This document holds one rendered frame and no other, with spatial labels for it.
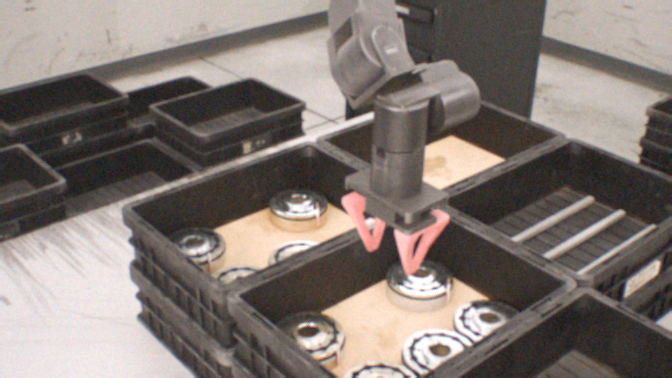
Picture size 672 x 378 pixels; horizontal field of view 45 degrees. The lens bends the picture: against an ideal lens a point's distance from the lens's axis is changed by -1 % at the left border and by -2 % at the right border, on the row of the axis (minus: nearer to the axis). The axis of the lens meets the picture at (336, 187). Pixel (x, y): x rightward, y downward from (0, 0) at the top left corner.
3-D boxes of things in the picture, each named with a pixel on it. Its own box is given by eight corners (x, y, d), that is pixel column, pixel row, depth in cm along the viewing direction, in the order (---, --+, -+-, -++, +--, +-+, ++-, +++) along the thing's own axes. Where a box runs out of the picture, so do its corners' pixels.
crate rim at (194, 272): (222, 308, 110) (221, 293, 109) (118, 219, 130) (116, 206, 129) (426, 213, 133) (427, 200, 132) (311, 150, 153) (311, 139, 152)
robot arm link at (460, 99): (327, 68, 89) (367, 29, 82) (399, 46, 96) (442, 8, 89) (377, 164, 88) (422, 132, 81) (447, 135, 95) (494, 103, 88)
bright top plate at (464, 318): (492, 355, 110) (492, 352, 110) (439, 320, 117) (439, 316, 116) (538, 326, 116) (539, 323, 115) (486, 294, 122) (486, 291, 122)
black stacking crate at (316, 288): (369, 490, 95) (373, 420, 90) (227, 362, 115) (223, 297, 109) (567, 350, 118) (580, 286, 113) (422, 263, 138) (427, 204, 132)
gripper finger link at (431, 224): (401, 244, 98) (406, 175, 93) (445, 270, 93) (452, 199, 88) (359, 264, 94) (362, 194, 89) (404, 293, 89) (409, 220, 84)
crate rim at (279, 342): (372, 433, 90) (373, 418, 89) (222, 308, 110) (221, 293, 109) (579, 297, 114) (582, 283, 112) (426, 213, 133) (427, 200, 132)
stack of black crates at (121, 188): (91, 320, 228) (74, 217, 212) (46, 274, 247) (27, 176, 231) (209, 269, 251) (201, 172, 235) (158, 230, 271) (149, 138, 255)
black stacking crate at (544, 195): (568, 348, 118) (581, 285, 113) (424, 262, 138) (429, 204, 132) (699, 253, 141) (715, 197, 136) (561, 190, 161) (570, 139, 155)
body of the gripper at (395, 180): (384, 174, 96) (387, 117, 92) (449, 209, 89) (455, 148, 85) (343, 192, 92) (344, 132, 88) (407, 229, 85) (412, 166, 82)
